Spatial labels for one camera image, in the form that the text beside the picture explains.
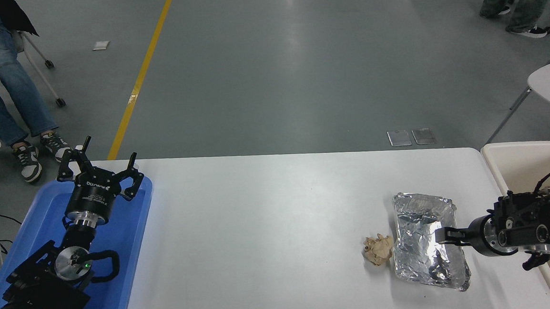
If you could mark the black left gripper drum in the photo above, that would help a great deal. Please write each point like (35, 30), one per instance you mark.
(91, 197)

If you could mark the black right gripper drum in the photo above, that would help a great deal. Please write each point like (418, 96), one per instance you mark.
(478, 235)

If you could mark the foil tray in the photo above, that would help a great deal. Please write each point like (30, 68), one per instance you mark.
(419, 250)

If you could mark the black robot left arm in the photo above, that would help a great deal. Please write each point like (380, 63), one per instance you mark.
(44, 293)

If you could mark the metal floor plate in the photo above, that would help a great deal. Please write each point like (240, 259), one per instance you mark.
(399, 138)
(423, 136)

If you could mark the blue plastic tray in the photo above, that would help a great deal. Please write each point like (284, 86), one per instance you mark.
(127, 240)

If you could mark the crumpled tan paper ball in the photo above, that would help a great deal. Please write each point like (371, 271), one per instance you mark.
(379, 251)

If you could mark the large pale bin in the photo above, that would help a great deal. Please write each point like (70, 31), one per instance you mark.
(519, 168)

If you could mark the grey wheeled chair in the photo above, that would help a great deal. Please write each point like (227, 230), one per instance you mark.
(40, 59)

